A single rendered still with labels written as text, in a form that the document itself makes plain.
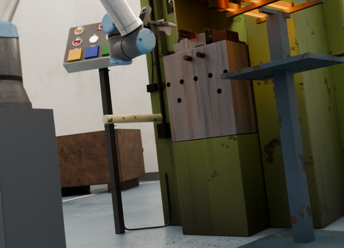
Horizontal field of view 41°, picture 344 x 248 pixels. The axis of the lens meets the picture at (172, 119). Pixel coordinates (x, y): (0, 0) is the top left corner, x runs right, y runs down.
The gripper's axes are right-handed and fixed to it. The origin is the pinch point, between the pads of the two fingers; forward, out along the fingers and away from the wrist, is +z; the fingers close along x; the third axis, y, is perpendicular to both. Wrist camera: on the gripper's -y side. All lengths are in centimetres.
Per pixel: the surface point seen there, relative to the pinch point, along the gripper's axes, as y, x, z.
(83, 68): 7, -60, 2
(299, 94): 38, 46, 37
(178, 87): 25.8, -7.9, 16.7
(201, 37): 2.7, 5.4, 22.6
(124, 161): 66, -252, 224
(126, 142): 43, -257, 236
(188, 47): 5.7, -3.4, 22.6
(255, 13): 2.5, 42.4, 9.4
